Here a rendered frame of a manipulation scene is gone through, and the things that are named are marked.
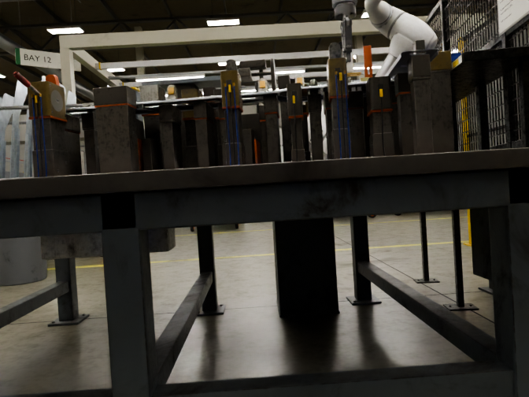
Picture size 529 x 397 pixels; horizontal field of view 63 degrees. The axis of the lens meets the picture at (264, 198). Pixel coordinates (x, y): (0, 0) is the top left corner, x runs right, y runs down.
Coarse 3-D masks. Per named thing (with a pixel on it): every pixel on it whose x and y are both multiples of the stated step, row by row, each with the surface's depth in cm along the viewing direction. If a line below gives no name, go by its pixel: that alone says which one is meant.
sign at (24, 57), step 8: (16, 48) 1050; (16, 56) 1049; (24, 56) 1060; (32, 56) 1071; (40, 56) 1081; (48, 56) 1092; (56, 56) 1103; (16, 64) 1050; (24, 64) 1060; (32, 64) 1070; (40, 64) 1081; (48, 64) 1092; (56, 64) 1103; (80, 64) 1138
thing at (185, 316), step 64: (128, 192) 90; (192, 192) 89; (256, 192) 90; (320, 192) 90; (384, 192) 90; (448, 192) 91; (512, 192) 91; (64, 256) 115; (128, 256) 89; (512, 256) 91; (0, 320) 170; (64, 320) 233; (128, 320) 90; (192, 320) 157; (448, 320) 128; (512, 320) 92; (128, 384) 90; (192, 384) 95; (256, 384) 93; (320, 384) 92; (384, 384) 92; (448, 384) 92; (512, 384) 93
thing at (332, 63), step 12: (336, 60) 135; (336, 72) 134; (336, 84) 134; (336, 96) 135; (348, 96) 135; (336, 108) 136; (336, 120) 136; (348, 120) 134; (336, 132) 136; (348, 132) 135; (336, 144) 136; (348, 144) 136; (336, 156) 136; (348, 156) 136
